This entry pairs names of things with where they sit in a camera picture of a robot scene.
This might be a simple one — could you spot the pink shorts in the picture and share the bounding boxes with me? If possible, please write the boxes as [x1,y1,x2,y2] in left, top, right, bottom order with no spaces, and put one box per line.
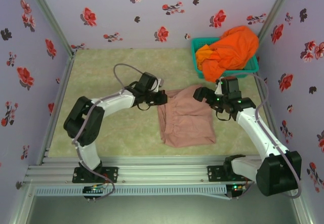
[156,83,217,148]

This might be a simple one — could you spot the deep orange shorts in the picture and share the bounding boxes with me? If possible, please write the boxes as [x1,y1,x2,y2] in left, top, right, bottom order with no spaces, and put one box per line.
[202,25,260,82]

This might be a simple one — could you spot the teal plastic basket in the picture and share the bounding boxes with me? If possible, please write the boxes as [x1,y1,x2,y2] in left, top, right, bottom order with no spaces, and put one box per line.
[190,37,260,80]

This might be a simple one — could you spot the pale green fuzzy mat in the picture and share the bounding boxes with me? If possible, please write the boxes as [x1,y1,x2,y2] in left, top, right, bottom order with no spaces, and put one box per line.
[48,47,271,158]

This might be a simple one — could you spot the black controller board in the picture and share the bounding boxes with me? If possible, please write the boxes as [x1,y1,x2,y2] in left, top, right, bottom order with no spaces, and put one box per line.
[83,183,108,200]
[229,182,248,199]

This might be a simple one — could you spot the grey metal panel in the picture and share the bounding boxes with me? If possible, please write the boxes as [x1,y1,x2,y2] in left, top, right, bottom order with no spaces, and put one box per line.
[25,183,304,224]

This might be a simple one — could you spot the grey left arm cable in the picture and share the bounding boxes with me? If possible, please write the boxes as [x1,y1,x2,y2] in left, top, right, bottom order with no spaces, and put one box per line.
[71,63,146,200]

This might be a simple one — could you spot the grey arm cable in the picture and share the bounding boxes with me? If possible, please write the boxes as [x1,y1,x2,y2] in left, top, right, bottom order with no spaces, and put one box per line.
[229,73,302,200]
[71,63,146,200]

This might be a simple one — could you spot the grey right arm cable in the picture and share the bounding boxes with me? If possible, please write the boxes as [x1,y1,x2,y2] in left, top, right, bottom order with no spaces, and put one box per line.
[229,73,302,200]

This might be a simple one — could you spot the aluminium frame rail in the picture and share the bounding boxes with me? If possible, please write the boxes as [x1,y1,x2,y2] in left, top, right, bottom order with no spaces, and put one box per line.
[24,155,302,184]

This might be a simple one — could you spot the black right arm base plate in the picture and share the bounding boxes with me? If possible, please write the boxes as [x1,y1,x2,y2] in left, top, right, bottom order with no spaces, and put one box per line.
[207,165,254,183]

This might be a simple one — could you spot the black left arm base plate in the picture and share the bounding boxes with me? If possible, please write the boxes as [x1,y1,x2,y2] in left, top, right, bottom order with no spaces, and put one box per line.
[72,166,119,184]

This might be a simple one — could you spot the white slotted cable duct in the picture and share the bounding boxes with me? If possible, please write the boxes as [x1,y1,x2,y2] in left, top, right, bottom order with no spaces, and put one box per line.
[34,185,227,197]

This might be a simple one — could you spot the aluminium corner post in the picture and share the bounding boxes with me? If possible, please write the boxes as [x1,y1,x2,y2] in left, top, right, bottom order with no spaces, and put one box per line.
[255,0,297,48]
[24,0,76,58]

